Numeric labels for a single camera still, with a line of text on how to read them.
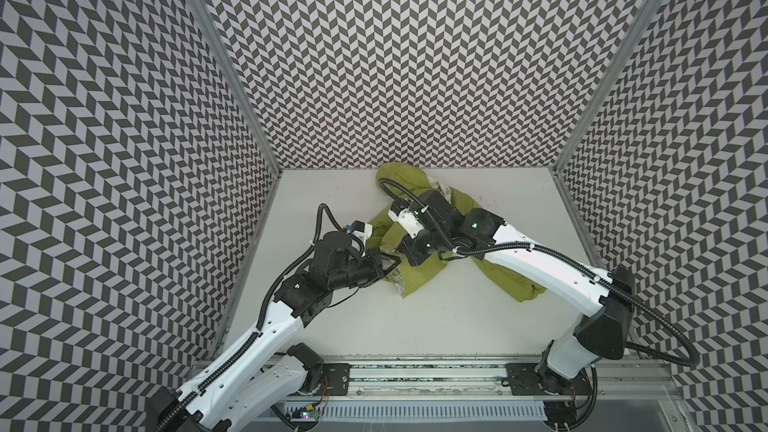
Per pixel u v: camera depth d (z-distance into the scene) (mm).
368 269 625
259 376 548
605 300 413
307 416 666
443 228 533
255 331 455
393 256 708
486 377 756
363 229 680
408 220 652
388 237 789
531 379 727
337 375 725
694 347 666
